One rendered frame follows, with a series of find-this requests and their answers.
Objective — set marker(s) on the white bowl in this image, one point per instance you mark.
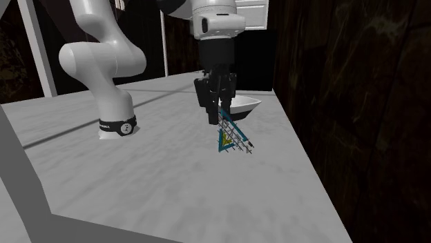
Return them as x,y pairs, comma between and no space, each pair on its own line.
245,104

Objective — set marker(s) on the white panelled cabinet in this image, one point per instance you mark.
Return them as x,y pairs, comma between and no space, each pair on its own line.
253,13

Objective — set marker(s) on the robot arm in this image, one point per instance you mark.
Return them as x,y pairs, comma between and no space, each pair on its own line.
104,57

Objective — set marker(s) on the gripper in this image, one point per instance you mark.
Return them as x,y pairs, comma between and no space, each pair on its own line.
216,55

